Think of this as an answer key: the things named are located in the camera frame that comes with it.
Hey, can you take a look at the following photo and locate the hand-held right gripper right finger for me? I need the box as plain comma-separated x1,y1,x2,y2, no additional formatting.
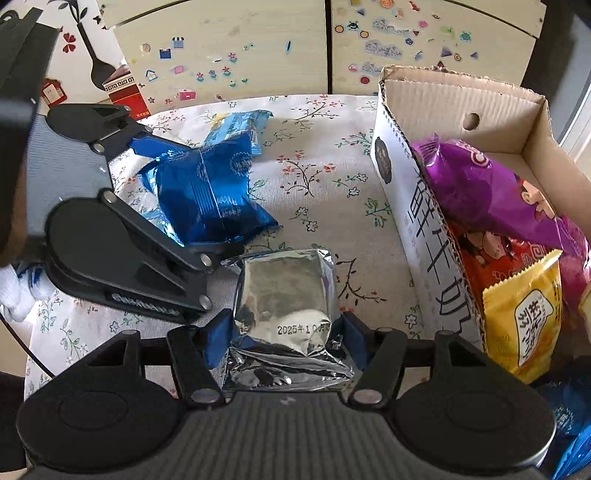
338,311,497,411

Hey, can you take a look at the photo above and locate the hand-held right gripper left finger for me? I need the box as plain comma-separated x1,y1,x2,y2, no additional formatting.
83,308,235,408

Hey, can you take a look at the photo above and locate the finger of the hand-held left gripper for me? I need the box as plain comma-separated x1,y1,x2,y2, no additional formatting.
98,188,223,324
91,120,155,161

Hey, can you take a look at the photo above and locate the blue foil snack packet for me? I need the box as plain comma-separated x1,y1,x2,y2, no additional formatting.
128,135,283,246

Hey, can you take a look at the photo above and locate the silver foil snack packet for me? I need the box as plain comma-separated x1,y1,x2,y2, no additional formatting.
222,246,357,394

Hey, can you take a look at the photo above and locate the cardboard box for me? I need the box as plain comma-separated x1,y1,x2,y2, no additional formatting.
368,65,591,386

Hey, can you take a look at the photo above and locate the small yellow snack packet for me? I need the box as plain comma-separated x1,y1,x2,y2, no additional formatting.
481,248,565,385

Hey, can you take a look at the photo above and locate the purple cartoon snack packet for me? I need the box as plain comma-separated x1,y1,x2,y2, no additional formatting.
410,134,591,261

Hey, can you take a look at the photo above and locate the red gift box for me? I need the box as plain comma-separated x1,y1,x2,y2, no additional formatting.
102,64,147,118

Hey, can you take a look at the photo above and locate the light blue snack packet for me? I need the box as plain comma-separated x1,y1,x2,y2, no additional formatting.
205,110,274,158

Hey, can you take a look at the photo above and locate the red cartoon snack packet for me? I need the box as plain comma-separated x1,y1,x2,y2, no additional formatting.
444,219,565,326

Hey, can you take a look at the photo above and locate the cabinet with stickers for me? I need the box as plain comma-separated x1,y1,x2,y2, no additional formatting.
95,0,549,112

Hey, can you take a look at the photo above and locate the floral tablecloth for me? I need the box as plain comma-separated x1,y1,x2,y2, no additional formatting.
23,92,439,403

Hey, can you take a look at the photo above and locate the blue patterned snack packet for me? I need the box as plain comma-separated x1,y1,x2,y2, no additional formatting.
533,381,591,480

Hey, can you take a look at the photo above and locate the red house wall decal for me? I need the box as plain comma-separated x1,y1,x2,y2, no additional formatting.
41,78,69,106

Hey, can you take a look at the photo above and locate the black vase wall decal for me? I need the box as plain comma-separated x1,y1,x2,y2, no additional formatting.
59,0,117,92

